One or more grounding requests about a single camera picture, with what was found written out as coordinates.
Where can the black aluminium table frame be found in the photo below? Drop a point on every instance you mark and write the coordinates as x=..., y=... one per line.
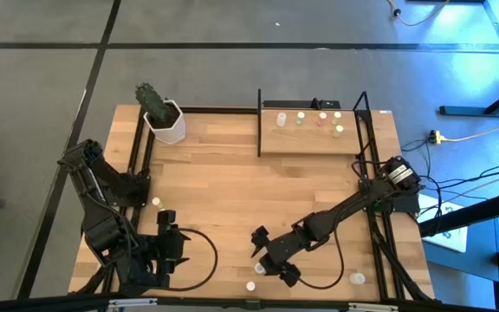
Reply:
x=215, y=304

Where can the white hexagonal plant pot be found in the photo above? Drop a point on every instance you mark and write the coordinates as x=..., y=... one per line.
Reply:
x=171, y=134

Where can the black desk beam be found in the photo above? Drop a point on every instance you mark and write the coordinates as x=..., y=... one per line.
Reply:
x=470, y=214

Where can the pink medicine bottle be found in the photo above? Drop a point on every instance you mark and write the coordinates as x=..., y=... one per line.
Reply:
x=322, y=116
x=250, y=286

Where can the white translucent medicine bottle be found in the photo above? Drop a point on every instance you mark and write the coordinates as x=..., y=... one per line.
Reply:
x=281, y=117
x=357, y=278
x=258, y=268

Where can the black shelf side panel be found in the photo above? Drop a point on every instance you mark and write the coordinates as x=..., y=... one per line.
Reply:
x=259, y=130

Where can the yellow power plug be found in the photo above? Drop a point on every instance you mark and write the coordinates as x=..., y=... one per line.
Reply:
x=437, y=138

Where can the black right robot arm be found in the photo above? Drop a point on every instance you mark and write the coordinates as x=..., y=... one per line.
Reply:
x=353, y=203

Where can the silver metal bracket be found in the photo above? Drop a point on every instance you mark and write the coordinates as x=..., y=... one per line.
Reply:
x=373, y=307
x=132, y=302

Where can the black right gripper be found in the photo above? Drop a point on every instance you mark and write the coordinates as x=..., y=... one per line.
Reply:
x=282, y=251

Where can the green medicine bottle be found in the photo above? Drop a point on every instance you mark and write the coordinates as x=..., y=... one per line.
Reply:
x=300, y=116

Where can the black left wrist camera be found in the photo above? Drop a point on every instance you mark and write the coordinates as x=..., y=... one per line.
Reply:
x=166, y=216

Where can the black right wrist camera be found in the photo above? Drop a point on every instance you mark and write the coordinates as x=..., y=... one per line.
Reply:
x=291, y=275

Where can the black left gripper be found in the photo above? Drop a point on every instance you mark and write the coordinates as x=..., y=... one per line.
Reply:
x=165, y=251

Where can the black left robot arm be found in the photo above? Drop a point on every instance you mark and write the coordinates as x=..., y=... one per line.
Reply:
x=98, y=190

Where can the wooden shelf board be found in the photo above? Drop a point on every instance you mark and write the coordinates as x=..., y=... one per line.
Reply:
x=310, y=145

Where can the green cactus plant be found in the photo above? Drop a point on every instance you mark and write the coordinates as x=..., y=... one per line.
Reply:
x=152, y=102

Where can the blue-lit metal table frame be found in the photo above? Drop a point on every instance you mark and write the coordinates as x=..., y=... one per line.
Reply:
x=470, y=110

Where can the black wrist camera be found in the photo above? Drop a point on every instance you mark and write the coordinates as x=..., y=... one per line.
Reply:
x=166, y=216
x=291, y=275

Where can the white printed sheet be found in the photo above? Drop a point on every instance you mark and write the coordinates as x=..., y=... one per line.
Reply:
x=449, y=240

